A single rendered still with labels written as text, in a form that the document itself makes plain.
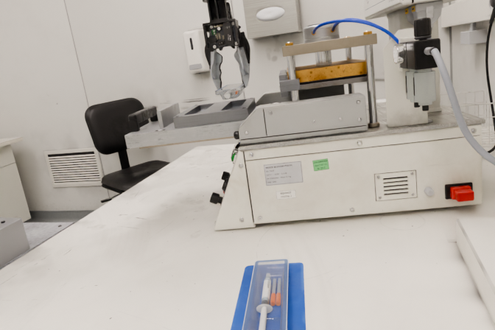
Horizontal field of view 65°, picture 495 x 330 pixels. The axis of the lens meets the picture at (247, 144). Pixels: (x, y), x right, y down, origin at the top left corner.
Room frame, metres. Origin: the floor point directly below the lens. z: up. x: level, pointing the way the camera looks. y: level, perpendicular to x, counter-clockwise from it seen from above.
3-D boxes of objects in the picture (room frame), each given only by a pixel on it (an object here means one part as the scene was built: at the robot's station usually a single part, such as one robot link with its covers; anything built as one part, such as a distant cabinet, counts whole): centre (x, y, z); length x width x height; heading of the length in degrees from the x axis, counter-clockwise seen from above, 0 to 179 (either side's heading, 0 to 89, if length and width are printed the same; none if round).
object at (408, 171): (0.88, -0.19, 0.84); 0.53 x 0.37 x 0.17; 83
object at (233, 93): (0.92, 0.01, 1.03); 0.18 x 0.06 x 0.02; 173
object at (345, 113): (0.77, -0.11, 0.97); 0.26 x 0.05 x 0.07; 83
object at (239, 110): (0.93, 0.06, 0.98); 0.20 x 0.17 x 0.03; 173
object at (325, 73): (0.89, -0.20, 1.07); 0.22 x 0.17 x 0.10; 173
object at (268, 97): (1.04, -0.15, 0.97); 0.25 x 0.05 x 0.07; 83
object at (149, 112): (0.95, 0.24, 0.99); 0.15 x 0.02 x 0.04; 173
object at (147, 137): (0.93, 0.11, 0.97); 0.30 x 0.22 x 0.08; 83
